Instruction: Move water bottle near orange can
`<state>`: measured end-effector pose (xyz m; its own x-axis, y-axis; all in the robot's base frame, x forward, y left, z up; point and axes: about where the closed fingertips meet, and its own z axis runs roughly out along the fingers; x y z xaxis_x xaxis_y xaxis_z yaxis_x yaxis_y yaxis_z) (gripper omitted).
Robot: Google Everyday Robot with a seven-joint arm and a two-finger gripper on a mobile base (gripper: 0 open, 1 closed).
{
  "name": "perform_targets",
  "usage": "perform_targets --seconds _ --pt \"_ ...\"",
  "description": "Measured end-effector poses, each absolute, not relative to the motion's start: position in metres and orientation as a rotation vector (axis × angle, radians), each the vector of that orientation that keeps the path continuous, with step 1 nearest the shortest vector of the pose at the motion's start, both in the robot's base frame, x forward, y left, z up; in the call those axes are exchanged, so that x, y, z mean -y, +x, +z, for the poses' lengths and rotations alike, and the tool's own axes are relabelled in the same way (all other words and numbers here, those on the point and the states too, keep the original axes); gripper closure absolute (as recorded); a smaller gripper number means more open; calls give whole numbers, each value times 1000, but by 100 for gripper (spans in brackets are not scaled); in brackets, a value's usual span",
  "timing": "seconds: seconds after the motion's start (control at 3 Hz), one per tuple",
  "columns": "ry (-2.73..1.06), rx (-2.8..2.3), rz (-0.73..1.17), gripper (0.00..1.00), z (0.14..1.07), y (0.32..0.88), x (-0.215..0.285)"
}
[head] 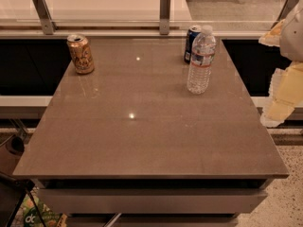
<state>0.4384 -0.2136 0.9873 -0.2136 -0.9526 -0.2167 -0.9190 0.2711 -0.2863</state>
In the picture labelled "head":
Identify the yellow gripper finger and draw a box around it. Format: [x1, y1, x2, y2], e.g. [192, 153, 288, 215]
[258, 20, 284, 47]
[260, 61, 303, 128]

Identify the clear plastic water bottle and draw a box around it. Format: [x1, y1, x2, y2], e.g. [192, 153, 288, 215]
[187, 25, 216, 95]

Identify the blue soda can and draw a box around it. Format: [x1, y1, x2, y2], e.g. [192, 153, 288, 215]
[184, 25, 201, 63]

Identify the orange soda can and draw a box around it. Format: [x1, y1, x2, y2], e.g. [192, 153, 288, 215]
[67, 34, 95, 75]

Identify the glass railing panel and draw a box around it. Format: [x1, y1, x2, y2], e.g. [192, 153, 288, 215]
[0, 0, 286, 22]

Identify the grey table drawer front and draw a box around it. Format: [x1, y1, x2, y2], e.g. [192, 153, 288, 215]
[38, 188, 267, 214]

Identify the green snack bag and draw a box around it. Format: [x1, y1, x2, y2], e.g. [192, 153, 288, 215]
[21, 195, 67, 227]

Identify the right metal glass bracket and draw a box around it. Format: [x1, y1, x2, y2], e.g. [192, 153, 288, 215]
[273, 0, 300, 26]

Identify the metal glass bracket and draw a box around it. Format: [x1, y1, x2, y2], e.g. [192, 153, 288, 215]
[273, 0, 300, 26]
[159, 0, 170, 35]
[32, 0, 56, 35]

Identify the middle metal glass bracket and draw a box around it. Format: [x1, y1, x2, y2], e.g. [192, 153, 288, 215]
[159, 0, 170, 35]

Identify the left metal glass bracket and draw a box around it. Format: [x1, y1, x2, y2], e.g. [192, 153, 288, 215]
[32, 0, 56, 35]

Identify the black chair frame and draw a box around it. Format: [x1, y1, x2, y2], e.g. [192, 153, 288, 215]
[0, 173, 35, 227]

